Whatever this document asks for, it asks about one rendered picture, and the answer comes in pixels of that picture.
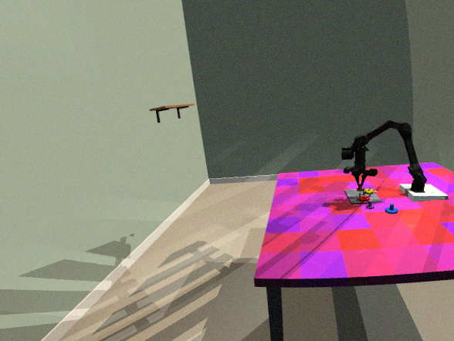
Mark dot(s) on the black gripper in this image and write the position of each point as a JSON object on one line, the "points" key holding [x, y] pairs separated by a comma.
{"points": [[371, 172]]}

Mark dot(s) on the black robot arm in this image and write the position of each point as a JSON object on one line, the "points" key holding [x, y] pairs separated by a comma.
{"points": [[405, 131]]}

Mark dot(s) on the blue gear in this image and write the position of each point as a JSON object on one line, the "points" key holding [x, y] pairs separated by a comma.
{"points": [[391, 209]]}

